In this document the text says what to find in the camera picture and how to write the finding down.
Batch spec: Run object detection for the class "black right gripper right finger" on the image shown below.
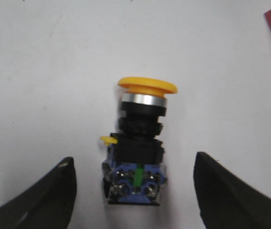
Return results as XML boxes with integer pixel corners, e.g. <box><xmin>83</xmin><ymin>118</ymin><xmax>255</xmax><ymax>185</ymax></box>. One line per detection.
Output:
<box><xmin>193</xmin><ymin>152</ymin><xmax>271</xmax><ymax>229</ymax></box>

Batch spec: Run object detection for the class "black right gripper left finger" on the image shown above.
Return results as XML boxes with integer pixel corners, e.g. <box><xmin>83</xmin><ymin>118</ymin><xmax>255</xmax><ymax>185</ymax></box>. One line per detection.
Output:
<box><xmin>0</xmin><ymin>157</ymin><xmax>76</xmax><ymax>229</ymax></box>

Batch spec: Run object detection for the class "yellow mushroom push button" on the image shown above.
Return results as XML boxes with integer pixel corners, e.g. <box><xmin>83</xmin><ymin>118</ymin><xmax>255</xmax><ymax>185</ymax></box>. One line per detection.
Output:
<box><xmin>100</xmin><ymin>77</ymin><xmax>178</xmax><ymax>206</ymax></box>

